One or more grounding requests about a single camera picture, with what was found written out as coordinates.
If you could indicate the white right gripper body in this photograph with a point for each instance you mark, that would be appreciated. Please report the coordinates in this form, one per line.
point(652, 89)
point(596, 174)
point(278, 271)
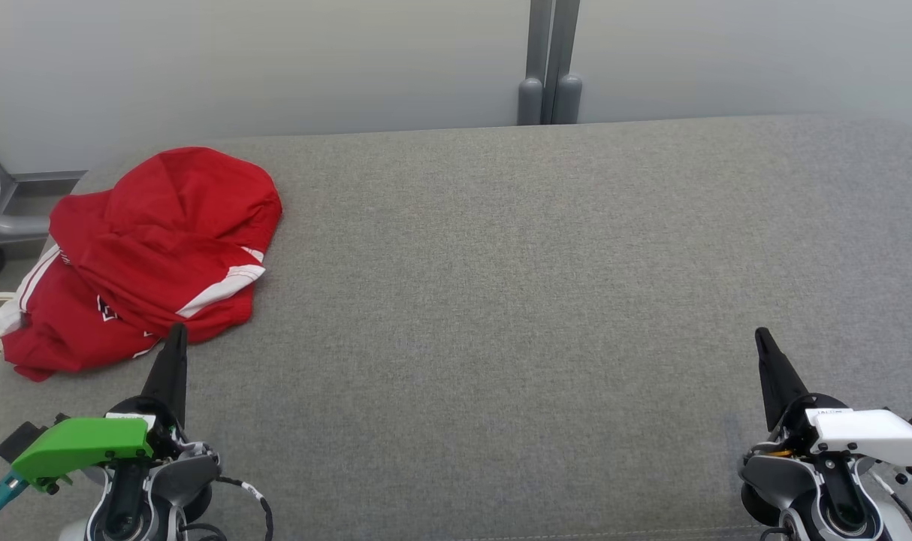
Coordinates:
point(869, 436)

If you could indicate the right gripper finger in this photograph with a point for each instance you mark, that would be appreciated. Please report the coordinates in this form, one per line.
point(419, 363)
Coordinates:
point(777, 376)

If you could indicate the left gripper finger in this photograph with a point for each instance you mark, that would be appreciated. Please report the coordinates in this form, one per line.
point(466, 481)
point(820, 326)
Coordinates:
point(172, 376)

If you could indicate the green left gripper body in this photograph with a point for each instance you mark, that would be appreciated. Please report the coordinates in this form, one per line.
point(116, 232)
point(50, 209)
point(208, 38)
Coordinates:
point(80, 445)

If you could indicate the red basketball jersey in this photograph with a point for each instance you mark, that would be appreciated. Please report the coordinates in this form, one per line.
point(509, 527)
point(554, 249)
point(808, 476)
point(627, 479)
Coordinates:
point(58, 330)

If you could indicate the red shorts with white stripe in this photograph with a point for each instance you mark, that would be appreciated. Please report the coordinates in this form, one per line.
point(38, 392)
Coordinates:
point(170, 218)

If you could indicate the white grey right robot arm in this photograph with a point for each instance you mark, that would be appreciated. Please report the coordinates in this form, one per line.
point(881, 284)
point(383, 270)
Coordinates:
point(786, 481)

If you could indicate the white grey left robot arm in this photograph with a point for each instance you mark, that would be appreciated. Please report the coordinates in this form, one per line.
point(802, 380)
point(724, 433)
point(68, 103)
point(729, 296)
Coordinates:
point(163, 488)

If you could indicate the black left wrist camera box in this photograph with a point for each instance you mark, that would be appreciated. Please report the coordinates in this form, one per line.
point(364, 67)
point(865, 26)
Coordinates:
point(20, 442)

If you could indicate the grey partition post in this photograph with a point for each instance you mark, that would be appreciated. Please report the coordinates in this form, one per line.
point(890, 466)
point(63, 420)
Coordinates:
point(531, 90)
point(569, 90)

